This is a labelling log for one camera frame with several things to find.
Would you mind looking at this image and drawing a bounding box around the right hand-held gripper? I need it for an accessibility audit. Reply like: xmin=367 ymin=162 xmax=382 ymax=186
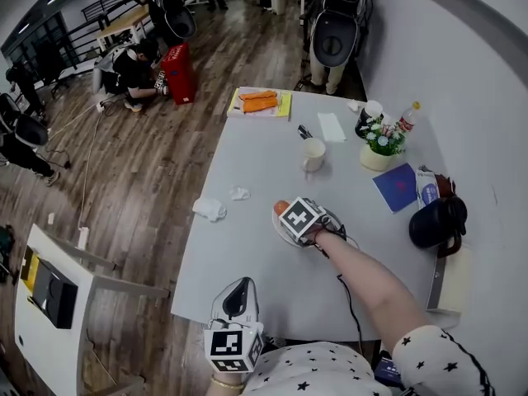
xmin=279 ymin=196 xmax=346 ymax=248

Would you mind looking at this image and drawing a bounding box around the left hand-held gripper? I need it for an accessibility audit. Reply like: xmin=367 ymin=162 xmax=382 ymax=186
xmin=204 ymin=276 xmax=264 ymax=374

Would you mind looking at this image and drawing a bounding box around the white plate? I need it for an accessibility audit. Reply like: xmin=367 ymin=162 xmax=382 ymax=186
xmin=271 ymin=207 xmax=319 ymax=249

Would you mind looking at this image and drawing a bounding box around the person's left forearm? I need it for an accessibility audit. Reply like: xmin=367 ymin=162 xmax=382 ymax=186
xmin=204 ymin=370 xmax=249 ymax=396

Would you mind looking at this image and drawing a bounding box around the person's right forearm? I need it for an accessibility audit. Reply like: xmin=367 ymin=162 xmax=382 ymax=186
xmin=314 ymin=229 xmax=435 ymax=347

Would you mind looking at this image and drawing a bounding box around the grey table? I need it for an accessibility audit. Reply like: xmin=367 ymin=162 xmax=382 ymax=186
xmin=170 ymin=87 xmax=476 ymax=342

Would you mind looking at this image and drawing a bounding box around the large crumpled white tissue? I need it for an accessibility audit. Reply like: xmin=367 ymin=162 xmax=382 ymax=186
xmin=191 ymin=196 xmax=229 ymax=224

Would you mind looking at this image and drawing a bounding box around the flat white paper napkin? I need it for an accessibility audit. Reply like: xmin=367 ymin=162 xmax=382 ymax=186
xmin=317 ymin=111 xmax=347 ymax=144

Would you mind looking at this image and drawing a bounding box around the blue booklet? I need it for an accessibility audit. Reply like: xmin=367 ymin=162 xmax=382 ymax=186
xmin=371 ymin=163 xmax=419 ymax=215

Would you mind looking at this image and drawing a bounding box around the potted flower plant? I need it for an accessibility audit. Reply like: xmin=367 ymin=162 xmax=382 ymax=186
xmin=359 ymin=115 xmax=408 ymax=172

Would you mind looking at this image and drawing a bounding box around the white star-print shirt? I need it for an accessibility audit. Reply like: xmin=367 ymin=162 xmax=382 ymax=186
xmin=238 ymin=323 xmax=497 ymax=396

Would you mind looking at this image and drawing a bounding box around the orange cloth on yellow paper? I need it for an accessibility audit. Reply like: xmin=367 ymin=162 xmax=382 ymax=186
xmin=226 ymin=87 xmax=293 ymax=120

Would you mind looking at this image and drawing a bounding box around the black cup with white lid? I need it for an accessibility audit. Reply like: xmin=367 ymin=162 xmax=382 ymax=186
xmin=355 ymin=99 xmax=385 ymax=139

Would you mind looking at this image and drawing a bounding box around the black jug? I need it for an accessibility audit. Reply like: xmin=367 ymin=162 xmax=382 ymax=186
xmin=408 ymin=195 xmax=469 ymax=260

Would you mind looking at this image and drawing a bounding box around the clear plastic bottle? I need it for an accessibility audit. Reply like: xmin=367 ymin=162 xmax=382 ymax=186
xmin=397 ymin=101 xmax=422 ymax=136

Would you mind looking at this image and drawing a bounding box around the white tissue box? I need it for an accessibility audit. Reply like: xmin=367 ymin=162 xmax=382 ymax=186
xmin=425 ymin=243 xmax=474 ymax=315

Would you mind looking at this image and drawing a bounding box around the dark blue box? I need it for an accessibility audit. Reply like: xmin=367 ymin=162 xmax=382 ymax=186
xmin=373 ymin=350 xmax=404 ymax=388

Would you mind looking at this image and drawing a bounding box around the black box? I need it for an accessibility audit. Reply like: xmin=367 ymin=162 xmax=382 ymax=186
xmin=31 ymin=257 xmax=79 ymax=331

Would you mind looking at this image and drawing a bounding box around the red box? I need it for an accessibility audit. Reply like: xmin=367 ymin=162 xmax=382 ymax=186
xmin=160 ymin=42 xmax=198 ymax=106

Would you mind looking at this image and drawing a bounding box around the white desk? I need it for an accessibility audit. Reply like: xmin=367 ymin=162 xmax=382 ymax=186
xmin=13 ymin=223 xmax=171 ymax=396

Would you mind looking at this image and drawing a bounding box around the yellow box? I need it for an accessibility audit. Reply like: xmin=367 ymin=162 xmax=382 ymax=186
xmin=20 ymin=245 xmax=41 ymax=293

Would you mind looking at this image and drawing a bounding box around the wooden table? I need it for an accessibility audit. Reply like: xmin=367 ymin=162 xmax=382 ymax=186
xmin=94 ymin=5 xmax=153 ymax=54

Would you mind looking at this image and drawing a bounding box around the black railing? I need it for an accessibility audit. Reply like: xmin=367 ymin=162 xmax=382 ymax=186
xmin=0 ymin=0 xmax=140 ymax=90

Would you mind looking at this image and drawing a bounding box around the gold bracelet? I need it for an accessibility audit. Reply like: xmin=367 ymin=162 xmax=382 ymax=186
xmin=210 ymin=376 xmax=247 ymax=390

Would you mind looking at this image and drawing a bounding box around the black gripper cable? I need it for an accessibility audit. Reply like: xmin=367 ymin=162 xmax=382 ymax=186
xmin=336 ymin=273 xmax=365 ymax=355

